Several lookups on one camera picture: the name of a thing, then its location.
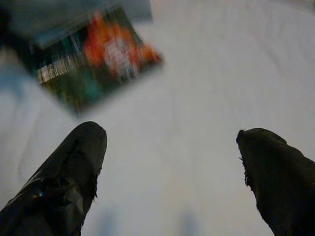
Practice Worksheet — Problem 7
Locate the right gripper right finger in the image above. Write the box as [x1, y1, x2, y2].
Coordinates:
[236, 127, 315, 236]

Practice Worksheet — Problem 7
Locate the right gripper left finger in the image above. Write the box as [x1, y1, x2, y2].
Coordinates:
[0, 120, 108, 236]

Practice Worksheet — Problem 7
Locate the colourful red green book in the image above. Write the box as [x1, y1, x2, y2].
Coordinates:
[31, 6, 164, 115]

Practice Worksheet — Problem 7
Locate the white quilted bed mattress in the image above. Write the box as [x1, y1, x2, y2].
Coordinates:
[0, 0, 315, 236]

